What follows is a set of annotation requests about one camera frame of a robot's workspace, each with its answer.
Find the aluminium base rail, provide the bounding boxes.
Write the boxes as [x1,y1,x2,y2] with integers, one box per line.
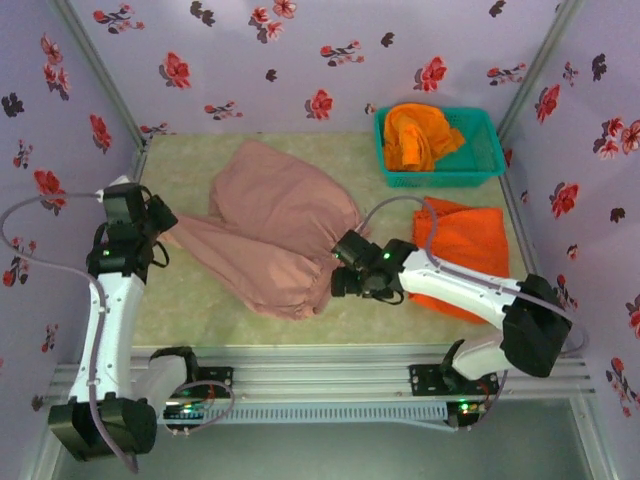
[49,344,599,401]

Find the thin grey base wire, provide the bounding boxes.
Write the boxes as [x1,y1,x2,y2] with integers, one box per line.
[172,382,236,439]

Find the pink shorts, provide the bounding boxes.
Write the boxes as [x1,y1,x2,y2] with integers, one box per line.
[172,138,366,322]

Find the aluminium frame leg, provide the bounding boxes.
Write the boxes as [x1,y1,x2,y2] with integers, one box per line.
[17,432,56,480]
[569,394,624,480]

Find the aluminium frame post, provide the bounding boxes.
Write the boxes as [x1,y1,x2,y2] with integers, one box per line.
[49,0,151,149]
[497,0,587,149]

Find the red-orange shorts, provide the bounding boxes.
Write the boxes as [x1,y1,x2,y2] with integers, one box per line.
[407,195,511,326]

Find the aluminium table edge rail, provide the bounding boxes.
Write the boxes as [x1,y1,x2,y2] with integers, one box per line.
[497,174,541,281]
[130,142,151,186]

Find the teal plastic basket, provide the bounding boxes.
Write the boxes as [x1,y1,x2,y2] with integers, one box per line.
[373,106,507,190]

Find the left arm grey cable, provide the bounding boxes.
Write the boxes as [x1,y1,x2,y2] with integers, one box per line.
[0,193,141,475]

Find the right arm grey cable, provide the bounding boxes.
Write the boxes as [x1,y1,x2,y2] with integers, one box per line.
[355,194,591,359]

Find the controller board with lights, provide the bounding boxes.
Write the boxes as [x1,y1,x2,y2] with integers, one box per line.
[447,397,489,429]
[162,397,211,436]

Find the light orange shorts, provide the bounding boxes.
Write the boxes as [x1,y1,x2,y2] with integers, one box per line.
[382,102,467,172]

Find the white slotted cable duct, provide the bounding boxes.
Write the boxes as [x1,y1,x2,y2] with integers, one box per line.
[137,402,449,426]

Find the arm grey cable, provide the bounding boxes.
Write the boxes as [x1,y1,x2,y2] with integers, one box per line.
[355,194,591,359]
[0,193,141,475]

